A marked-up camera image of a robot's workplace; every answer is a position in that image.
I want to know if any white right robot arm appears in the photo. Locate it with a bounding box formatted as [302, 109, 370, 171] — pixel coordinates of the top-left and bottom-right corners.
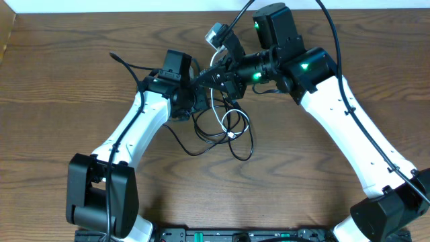
[198, 3, 429, 241]

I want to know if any black USB cable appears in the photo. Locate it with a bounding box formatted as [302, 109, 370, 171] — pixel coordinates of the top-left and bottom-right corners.
[161, 95, 255, 161]

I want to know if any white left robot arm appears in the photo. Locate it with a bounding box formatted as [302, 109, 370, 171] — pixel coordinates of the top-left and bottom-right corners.
[66, 50, 208, 242]

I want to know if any brown cardboard sheet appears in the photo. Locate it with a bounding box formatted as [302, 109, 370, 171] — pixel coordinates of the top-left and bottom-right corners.
[0, 0, 16, 62]

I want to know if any white back wall board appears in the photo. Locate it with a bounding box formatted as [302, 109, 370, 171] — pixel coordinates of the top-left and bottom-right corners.
[5, 0, 429, 13]

